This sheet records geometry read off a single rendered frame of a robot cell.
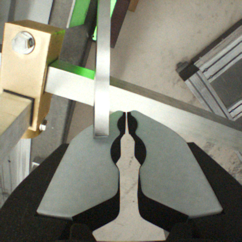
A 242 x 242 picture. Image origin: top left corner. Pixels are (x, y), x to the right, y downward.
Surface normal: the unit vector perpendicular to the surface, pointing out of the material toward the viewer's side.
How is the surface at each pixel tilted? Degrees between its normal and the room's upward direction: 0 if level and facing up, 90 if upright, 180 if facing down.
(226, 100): 0
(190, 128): 0
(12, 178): 0
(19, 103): 90
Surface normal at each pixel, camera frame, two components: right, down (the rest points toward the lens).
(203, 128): -0.01, 0.51
